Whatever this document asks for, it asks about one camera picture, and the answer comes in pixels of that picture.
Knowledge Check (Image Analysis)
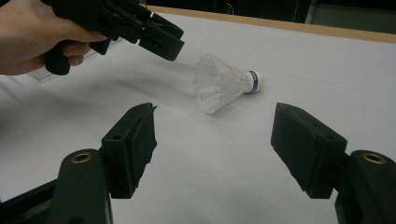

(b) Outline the translucent white shuttlecock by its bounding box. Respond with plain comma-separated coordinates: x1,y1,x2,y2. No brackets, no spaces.
192,54,265,115

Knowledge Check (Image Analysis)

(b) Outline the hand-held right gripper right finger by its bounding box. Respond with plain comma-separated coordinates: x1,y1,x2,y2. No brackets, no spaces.
270,102,348,200

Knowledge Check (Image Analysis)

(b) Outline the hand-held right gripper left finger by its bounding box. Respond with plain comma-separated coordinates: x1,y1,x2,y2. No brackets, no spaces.
101,102,158,200

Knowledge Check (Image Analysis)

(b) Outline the white table cover sheet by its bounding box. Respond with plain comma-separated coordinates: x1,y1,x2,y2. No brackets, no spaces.
0,12,396,224

